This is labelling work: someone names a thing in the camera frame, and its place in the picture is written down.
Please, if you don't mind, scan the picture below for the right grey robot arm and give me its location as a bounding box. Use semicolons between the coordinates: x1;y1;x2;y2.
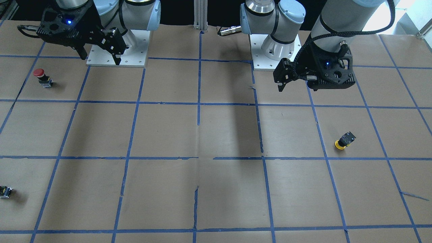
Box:
28;0;161;68

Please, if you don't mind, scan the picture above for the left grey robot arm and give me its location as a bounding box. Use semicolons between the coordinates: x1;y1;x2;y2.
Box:
218;0;395;92

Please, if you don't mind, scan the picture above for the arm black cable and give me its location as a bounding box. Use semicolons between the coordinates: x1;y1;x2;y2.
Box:
292;0;396;81
17;25;42;38

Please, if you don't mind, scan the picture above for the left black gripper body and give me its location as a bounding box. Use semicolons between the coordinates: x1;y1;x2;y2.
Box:
296;44;355;91

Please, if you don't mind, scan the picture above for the small black contact block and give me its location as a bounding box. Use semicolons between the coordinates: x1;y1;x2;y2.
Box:
0;186;14;198

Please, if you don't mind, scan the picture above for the yellow push button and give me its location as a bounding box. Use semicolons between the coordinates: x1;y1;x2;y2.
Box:
335;131;356;150

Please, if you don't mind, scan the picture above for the red push button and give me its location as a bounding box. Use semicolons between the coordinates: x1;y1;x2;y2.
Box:
33;68;53;88

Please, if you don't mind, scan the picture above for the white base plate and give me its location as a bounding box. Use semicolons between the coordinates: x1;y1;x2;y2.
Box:
249;34;301;71
86;30;151;68

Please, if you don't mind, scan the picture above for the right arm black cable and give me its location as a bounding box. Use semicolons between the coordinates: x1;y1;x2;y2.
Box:
17;25;42;38

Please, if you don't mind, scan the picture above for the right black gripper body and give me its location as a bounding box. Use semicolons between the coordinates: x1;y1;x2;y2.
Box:
36;7;103;47

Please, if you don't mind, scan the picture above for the aluminium frame post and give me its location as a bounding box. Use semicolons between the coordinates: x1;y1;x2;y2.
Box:
193;0;208;32

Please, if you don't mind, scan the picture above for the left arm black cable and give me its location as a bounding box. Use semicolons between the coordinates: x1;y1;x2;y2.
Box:
292;0;396;81

